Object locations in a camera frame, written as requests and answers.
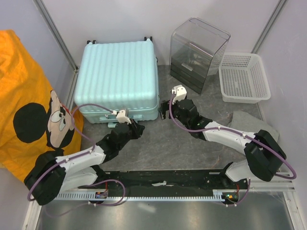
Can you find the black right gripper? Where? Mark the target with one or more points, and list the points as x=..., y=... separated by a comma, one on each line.
x=165, y=106

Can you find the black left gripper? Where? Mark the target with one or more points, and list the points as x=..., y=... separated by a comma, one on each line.
x=137, y=129

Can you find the light blue hard suitcase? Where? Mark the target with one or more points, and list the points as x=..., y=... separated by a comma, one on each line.
x=116, y=76

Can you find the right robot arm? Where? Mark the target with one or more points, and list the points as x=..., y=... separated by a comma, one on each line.
x=263, y=155

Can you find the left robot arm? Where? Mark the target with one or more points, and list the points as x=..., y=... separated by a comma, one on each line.
x=53, y=173

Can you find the clear smoky plastic container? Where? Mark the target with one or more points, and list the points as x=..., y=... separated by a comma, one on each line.
x=196, y=51

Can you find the grey folded cloth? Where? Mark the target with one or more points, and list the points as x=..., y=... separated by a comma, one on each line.
x=245, y=122

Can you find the white perforated plastic basket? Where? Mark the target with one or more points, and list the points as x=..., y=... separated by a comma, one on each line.
x=243, y=78

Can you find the orange cartoon mouse bag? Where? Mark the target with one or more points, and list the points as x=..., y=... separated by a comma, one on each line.
x=33, y=120

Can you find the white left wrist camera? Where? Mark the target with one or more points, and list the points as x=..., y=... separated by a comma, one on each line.
x=122, y=116

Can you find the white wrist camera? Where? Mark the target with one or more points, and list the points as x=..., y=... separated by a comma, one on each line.
x=122, y=116
x=178, y=93

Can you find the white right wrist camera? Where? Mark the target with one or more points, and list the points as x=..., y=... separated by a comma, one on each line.
x=178, y=93

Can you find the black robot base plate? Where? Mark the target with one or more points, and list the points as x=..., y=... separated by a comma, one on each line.
x=169, y=182

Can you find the white slotted cable duct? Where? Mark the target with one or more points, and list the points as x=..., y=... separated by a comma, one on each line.
x=87, y=195

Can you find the aluminium frame post left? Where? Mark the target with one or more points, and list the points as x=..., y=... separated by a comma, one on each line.
x=56, y=34

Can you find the aluminium frame post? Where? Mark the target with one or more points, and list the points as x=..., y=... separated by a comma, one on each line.
x=269, y=25
x=56, y=34

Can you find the aluminium frame post right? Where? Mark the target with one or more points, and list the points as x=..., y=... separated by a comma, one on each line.
x=269, y=25

